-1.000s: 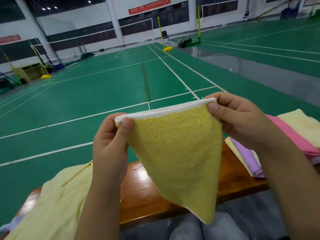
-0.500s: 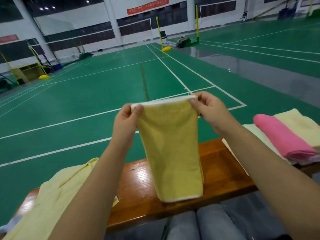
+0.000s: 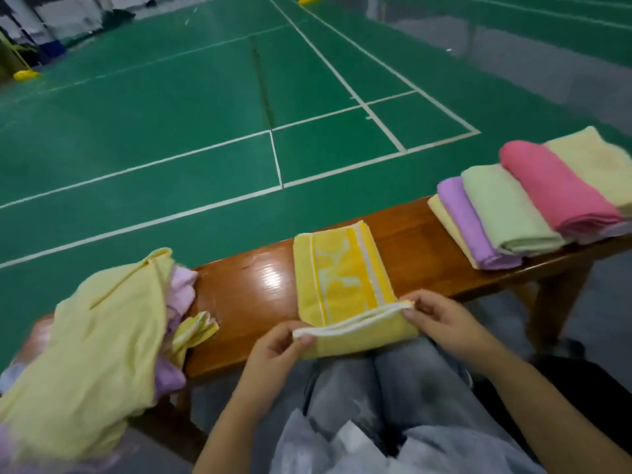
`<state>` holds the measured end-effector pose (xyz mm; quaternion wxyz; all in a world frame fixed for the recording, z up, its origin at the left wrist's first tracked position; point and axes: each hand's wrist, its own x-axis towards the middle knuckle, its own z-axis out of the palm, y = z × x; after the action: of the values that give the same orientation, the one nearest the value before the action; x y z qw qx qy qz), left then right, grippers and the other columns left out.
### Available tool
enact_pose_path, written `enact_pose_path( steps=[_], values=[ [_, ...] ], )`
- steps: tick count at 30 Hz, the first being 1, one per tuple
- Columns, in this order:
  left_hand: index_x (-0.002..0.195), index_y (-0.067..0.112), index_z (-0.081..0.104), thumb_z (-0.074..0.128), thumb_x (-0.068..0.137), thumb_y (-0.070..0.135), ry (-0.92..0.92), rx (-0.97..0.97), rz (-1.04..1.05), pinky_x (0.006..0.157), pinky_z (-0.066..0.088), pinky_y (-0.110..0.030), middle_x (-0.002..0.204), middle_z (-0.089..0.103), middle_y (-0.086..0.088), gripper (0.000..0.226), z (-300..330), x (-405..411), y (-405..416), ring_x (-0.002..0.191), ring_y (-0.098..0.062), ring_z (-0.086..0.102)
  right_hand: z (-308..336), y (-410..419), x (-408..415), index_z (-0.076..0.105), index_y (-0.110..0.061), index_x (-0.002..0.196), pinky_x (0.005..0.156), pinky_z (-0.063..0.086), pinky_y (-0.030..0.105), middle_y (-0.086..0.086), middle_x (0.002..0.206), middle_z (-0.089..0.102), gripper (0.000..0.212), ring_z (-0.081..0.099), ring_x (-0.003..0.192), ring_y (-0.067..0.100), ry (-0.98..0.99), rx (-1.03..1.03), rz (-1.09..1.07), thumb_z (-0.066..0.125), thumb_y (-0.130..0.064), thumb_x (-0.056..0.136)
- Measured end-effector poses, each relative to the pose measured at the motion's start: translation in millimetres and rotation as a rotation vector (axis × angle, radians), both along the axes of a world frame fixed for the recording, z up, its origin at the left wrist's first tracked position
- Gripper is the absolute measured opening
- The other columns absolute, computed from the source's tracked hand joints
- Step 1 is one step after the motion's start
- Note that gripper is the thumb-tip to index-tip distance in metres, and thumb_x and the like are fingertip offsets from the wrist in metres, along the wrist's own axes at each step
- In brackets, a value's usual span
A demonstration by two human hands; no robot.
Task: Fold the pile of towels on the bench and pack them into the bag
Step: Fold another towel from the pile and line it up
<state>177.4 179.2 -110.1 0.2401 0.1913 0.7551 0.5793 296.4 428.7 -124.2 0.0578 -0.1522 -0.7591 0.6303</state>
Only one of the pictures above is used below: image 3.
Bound brown wooden bench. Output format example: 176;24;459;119
20;197;632;460

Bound light green striped towel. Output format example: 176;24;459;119
461;163;569;257

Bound light pink towel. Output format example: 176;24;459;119
163;264;199;336
573;222;632;243

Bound purple towel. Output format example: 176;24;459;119
153;355;189;401
436;176;525;271

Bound hot pink towel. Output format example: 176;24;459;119
498;140;625;235

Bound person's left forearm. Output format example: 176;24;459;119
192;394;288;474

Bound yellow white striped cloth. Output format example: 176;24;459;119
170;311;221;366

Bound person's right hand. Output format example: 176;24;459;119
400;288;505;366

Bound person's grey trousers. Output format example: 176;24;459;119
301;335;515;450

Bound person's right forearm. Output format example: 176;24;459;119
474;342;632;474

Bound person's left hand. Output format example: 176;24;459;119
237;321;317;411

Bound white blue towel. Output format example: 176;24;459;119
0;360;26;396

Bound pale yellow towel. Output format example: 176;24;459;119
292;221;420;359
0;248;177;460
544;126;632;215
427;194;480;271

